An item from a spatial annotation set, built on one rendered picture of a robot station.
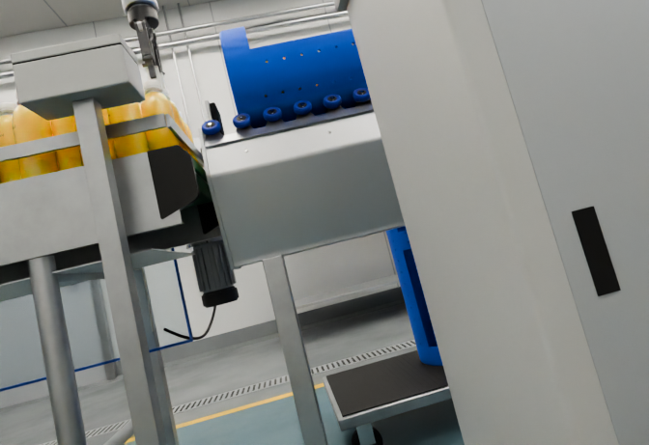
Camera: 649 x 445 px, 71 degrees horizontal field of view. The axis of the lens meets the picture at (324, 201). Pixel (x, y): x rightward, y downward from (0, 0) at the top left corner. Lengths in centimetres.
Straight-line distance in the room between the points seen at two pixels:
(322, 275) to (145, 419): 359
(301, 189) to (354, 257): 341
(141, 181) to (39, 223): 21
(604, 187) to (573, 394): 17
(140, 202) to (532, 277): 78
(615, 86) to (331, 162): 71
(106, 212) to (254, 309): 356
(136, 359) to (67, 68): 55
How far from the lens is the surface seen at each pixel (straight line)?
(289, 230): 109
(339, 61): 115
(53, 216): 106
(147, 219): 99
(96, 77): 97
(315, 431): 114
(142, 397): 93
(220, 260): 145
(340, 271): 443
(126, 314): 91
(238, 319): 444
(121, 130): 107
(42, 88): 100
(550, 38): 46
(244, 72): 113
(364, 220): 111
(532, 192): 41
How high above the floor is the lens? 60
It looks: 7 degrees up
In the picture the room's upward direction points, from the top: 14 degrees counter-clockwise
